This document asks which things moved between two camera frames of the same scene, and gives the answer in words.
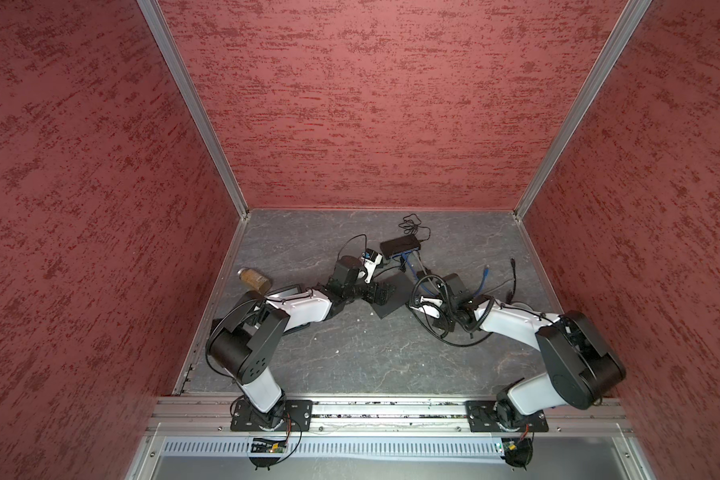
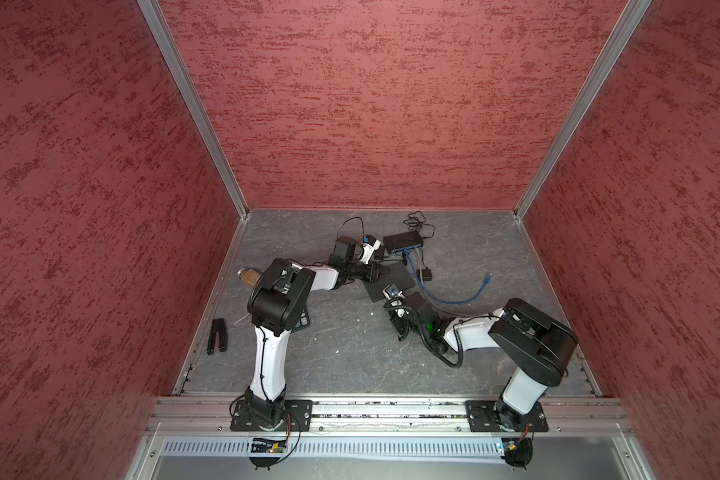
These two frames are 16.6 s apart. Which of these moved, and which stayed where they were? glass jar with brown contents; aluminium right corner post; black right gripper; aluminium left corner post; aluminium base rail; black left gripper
Moved: black left gripper; black right gripper
Stayed: aluminium base rail; aluminium right corner post; aluminium left corner post; glass jar with brown contents
